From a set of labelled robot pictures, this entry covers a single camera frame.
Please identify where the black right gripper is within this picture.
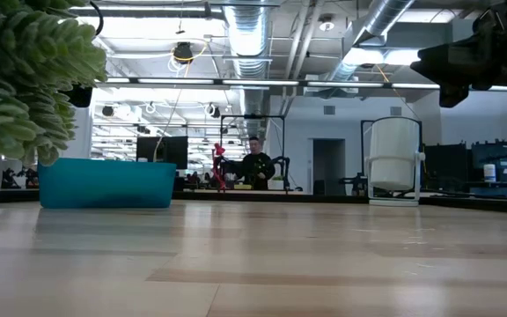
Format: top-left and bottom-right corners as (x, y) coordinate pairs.
(410, 0), (507, 109)

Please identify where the blue plastic bin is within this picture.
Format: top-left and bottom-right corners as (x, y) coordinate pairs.
(37, 158), (178, 210)

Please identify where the green artificial plant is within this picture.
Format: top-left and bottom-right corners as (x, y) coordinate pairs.
(0, 0), (108, 167)

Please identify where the dark screen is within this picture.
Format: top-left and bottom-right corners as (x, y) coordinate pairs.
(423, 143), (473, 185)

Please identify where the white drum on stand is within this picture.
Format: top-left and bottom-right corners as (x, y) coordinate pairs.
(364, 116), (427, 207)

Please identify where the dark cabinet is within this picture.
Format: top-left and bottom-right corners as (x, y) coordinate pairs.
(471, 139), (507, 185)

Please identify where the black monitor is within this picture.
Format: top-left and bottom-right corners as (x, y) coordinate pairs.
(136, 136), (189, 171)

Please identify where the black ceiling device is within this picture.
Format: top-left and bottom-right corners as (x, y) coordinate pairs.
(173, 41), (195, 65)

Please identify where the grey door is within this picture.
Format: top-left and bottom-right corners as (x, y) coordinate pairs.
(312, 137), (347, 196)

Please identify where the red figure stand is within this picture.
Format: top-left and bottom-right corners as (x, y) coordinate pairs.
(210, 143), (229, 194)

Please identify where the long ceiling light bar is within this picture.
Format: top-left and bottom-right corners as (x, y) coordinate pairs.
(103, 77), (442, 91)

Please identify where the person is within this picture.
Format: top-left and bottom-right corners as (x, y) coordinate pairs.
(235, 136), (276, 191)

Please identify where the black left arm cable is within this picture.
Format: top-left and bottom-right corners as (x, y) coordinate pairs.
(88, 0), (106, 37)

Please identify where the slanted silver air duct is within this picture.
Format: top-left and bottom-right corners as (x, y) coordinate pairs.
(326, 0), (416, 85)

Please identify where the black table edge frame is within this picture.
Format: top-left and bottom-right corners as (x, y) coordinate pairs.
(0, 188), (507, 217)

